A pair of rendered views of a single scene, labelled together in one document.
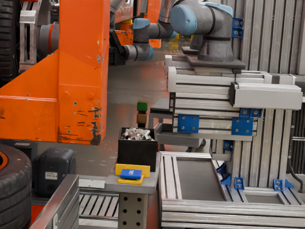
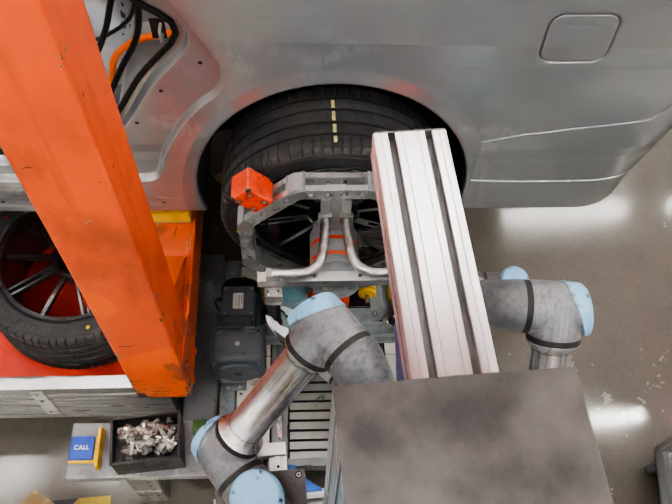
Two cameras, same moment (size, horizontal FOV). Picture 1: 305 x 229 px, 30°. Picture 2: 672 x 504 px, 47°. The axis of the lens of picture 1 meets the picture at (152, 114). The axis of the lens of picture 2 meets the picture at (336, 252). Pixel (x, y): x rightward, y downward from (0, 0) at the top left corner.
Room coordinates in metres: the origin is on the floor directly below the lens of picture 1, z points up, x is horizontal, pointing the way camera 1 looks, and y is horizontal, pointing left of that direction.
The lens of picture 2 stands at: (2.47, -0.65, 2.74)
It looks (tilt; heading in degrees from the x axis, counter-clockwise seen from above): 59 degrees down; 82
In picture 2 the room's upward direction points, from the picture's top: 4 degrees clockwise
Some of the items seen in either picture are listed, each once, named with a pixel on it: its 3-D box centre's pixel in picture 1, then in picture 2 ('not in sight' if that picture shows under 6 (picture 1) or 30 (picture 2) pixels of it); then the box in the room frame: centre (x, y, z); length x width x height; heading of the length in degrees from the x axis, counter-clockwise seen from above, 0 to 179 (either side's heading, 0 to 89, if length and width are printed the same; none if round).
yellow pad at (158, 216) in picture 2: not in sight; (170, 201); (2.13, 0.77, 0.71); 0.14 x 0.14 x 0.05; 87
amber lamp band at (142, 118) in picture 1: (141, 117); not in sight; (2.22, 0.04, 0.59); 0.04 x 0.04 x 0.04; 87
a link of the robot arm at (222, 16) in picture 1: (216, 19); (256, 499); (2.38, -0.25, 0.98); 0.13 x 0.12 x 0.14; 123
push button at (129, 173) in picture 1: (131, 175); (82, 448); (1.85, 0.06, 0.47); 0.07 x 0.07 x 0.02; 87
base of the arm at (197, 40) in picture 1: (205, 39); not in sight; (2.88, -0.25, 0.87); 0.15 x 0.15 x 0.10
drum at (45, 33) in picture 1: (58, 39); (334, 256); (2.62, 0.45, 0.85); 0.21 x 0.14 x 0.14; 87
